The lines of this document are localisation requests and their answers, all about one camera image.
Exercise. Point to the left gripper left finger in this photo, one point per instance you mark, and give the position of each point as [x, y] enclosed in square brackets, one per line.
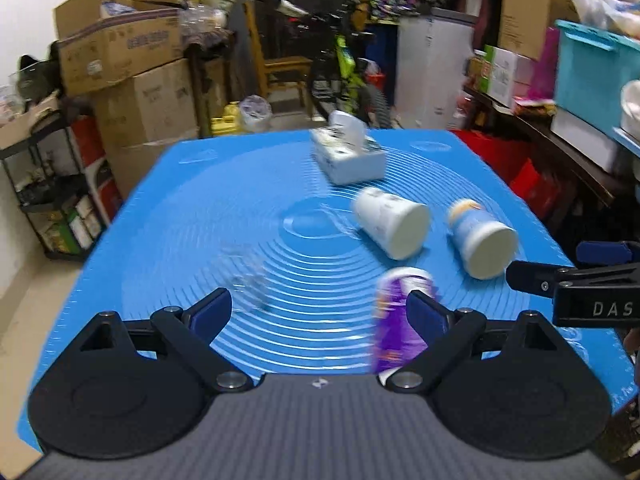
[187, 335]

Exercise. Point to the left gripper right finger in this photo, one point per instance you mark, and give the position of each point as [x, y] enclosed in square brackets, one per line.
[449, 336]

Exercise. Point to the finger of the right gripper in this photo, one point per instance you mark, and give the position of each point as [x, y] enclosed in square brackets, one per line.
[608, 253]
[532, 277]

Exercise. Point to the purple paper cup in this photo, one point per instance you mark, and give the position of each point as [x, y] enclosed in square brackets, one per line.
[395, 342]

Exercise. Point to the blue printed paper cup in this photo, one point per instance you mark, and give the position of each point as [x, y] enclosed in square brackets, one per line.
[486, 245]

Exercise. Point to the clear plastic cup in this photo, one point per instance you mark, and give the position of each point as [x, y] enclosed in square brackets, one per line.
[244, 274]

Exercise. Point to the plain white paper cup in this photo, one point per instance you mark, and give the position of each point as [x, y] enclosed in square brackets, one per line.
[399, 226]

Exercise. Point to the dark wooden side table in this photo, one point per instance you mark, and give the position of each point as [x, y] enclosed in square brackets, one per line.
[594, 205]

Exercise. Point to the red shopping bag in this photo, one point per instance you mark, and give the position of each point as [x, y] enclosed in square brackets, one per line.
[513, 162]

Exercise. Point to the blue silicone baking mat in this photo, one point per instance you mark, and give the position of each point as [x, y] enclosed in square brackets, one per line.
[255, 214]

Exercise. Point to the turquoise plastic storage bin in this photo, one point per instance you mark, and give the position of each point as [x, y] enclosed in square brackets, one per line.
[593, 67]

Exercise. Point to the black metal shelf rack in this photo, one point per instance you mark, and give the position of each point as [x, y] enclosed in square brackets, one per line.
[53, 187]

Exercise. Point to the green white product box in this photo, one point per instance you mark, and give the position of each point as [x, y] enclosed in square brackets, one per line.
[509, 75]

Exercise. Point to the white tissue box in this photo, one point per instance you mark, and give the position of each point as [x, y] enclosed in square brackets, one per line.
[345, 153]

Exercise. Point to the lower cardboard box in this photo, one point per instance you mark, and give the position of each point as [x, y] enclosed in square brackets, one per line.
[142, 117]

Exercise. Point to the white chest freezer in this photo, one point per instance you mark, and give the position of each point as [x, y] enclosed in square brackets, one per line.
[431, 57]

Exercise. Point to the tall cardboard box right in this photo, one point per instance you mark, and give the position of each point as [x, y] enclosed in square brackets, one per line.
[524, 24]

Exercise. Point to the black green bicycle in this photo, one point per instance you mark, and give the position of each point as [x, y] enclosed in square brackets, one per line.
[337, 77]

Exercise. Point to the wooden chair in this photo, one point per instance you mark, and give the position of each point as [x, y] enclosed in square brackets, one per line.
[277, 74]

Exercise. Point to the upper open cardboard box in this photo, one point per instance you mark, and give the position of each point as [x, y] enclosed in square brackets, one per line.
[104, 42]

